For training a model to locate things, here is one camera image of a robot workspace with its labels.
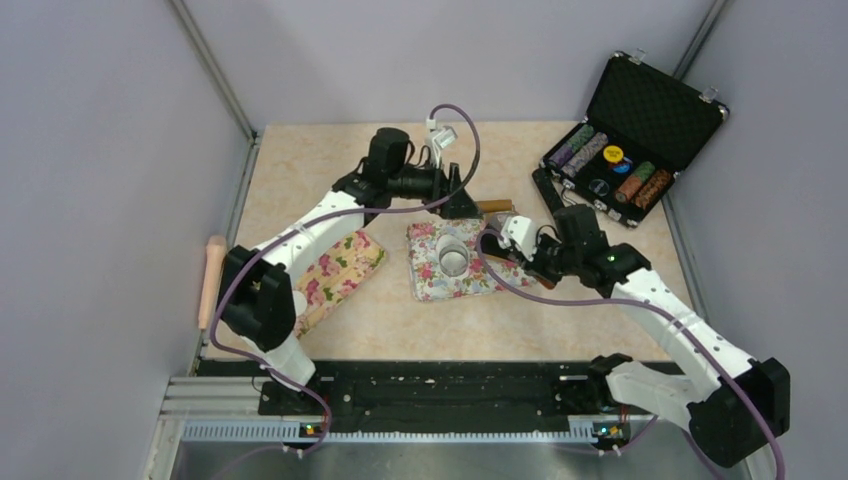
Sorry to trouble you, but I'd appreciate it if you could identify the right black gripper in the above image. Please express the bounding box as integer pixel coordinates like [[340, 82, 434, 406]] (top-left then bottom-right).
[[516, 230, 581, 286]]

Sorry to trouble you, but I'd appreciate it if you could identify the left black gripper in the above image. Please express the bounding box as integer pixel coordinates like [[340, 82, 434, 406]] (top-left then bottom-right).
[[388, 155, 483, 219]]

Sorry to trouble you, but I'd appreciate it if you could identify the wooden dough roller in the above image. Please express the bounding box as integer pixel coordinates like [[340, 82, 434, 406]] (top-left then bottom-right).
[[477, 199, 517, 230]]

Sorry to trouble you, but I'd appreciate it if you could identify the floral tray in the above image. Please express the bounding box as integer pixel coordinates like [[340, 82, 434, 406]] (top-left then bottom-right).
[[406, 220, 537, 302]]

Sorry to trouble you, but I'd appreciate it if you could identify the metal spatula wooden handle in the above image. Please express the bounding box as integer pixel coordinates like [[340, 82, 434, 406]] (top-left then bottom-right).
[[482, 233, 562, 289]]

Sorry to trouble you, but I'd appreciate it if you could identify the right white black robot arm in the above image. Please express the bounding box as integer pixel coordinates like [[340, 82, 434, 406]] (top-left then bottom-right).
[[496, 205, 791, 479]]

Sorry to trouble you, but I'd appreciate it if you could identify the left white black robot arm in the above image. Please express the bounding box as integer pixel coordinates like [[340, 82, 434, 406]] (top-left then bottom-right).
[[210, 121, 481, 414]]

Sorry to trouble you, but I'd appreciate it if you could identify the black microphone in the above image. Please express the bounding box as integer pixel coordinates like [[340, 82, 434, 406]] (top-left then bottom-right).
[[531, 168, 564, 215]]

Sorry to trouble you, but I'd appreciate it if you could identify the green poker chip stack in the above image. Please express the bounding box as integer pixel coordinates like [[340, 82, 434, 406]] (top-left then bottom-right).
[[614, 162, 657, 203]]

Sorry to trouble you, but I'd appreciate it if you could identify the blue poker chip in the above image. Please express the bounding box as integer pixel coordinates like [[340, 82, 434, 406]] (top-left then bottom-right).
[[611, 158, 633, 174]]

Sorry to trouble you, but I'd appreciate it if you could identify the yellow dealer button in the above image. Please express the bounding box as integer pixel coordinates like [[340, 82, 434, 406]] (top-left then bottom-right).
[[603, 145, 624, 164]]

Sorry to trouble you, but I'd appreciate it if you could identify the grey poker chip stack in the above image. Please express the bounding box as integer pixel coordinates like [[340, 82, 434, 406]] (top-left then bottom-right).
[[563, 132, 609, 177]]

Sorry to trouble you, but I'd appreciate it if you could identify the purple poker chip stack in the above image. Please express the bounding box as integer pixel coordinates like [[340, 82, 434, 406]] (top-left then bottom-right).
[[545, 124, 595, 169]]

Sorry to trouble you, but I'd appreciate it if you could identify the folded floral cloth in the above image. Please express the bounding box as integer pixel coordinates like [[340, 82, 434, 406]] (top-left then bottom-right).
[[294, 231, 387, 339]]

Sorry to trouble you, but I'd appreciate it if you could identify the brown poker chip stack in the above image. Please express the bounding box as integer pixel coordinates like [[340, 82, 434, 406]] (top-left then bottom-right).
[[633, 170, 673, 210]]

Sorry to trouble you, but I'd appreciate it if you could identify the black poker chip case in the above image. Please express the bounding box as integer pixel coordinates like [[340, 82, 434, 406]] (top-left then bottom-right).
[[538, 51, 730, 228]]

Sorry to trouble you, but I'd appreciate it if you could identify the white round disc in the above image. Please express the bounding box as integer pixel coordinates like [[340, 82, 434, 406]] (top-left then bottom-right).
[[291, 290, 308, 318]]

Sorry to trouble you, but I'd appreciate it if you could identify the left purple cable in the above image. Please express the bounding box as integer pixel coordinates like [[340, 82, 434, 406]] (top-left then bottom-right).
[[206, 103, 482, 480]]

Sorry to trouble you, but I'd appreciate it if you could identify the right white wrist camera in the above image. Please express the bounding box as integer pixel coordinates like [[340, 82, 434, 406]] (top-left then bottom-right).
[[498, 215, 539, 261]]

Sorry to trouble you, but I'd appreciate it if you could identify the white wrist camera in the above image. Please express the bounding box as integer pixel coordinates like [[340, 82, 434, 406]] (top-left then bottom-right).
[[498, 215, 539, 261], [424, 118, 458, 169]]

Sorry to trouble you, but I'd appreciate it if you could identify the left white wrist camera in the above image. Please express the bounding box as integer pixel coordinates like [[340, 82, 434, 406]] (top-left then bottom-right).
[[424, 118, 458, 169]]

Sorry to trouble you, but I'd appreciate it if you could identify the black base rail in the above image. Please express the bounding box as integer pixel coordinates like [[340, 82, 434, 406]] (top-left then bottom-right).
[[195, 357, 727, 437]]

